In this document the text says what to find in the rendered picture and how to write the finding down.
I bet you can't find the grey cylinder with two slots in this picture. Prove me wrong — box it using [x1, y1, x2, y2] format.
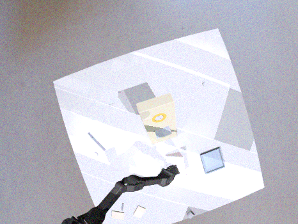
[155, 115, 163, 120]

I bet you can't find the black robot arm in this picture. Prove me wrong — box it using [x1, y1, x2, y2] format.
[61, 164, 180, 224]

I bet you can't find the light blue square tray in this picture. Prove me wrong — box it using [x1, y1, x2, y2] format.
[200, 147, 226, 174]

